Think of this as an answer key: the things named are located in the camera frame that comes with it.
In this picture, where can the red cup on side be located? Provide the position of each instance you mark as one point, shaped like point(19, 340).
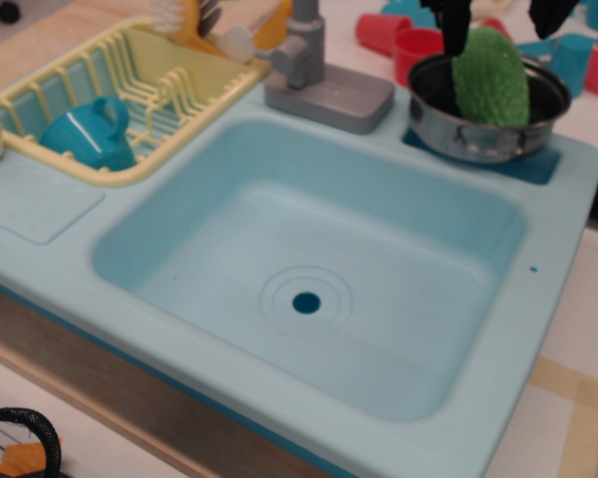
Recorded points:
point(377, 32)

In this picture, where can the grey toy faucet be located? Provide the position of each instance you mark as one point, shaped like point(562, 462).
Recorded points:
point(303, 84)

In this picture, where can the blue plastic cup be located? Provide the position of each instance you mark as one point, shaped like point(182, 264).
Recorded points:
point(570, 60)

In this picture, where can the green bumpy toy squash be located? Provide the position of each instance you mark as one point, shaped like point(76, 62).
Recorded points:
point(489, 81)

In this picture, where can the blue toy teacup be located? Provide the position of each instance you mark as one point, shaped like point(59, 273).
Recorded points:
point(95, 134)

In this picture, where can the light blue toy sink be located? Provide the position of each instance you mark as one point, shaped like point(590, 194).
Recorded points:
point(371, 302)

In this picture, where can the white sponge brush head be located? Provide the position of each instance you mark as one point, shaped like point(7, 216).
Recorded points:
point(236, 44)

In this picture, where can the black caster wheel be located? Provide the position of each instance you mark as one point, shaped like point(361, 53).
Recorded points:
point(9, 12)

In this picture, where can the red plastic cup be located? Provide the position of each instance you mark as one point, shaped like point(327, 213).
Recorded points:
point(412, 45)

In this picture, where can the yellow dish brush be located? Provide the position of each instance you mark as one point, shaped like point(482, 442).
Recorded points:
point(187, 22)

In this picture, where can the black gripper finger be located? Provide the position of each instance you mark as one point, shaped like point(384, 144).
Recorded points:
point(453, 17)
point(547, 16)

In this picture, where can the stainless steel pot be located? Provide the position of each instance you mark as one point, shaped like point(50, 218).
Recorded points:
point(434, 116)

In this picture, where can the blue plastic plate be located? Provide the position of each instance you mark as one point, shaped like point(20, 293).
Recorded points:
point(420, 16)

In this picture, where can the orange tape piece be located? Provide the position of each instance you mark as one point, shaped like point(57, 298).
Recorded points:
point(25, 459)

